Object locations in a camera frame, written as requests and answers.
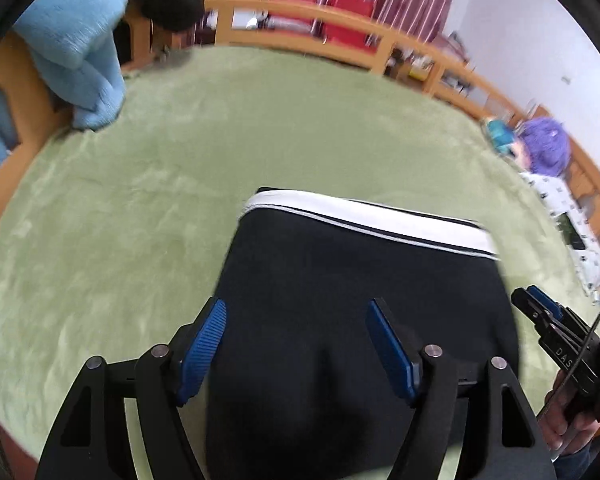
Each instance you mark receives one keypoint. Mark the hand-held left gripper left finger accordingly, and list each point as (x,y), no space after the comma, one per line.
(202,350)

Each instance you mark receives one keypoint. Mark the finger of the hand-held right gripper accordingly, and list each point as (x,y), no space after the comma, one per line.
(530,307)
(547,301)

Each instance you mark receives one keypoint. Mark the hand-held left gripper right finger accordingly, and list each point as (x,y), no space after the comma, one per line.
(390,350)

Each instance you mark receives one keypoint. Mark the black pants with white stripe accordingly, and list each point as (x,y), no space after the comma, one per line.
(330,285)

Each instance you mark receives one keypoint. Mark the person's right hand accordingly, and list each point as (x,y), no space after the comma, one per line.
(557,422)

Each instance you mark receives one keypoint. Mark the dark green patterned cloth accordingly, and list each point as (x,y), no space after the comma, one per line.
(574,232)

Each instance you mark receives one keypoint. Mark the green plush blanket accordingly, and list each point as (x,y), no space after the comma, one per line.
(180,160)

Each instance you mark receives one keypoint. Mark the light blue blanket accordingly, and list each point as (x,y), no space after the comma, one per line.
(75,40)

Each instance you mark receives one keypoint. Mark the red chair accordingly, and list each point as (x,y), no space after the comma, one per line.
(350,15)

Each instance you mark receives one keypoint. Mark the wooden bed rail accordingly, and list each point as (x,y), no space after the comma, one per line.
(380,55)

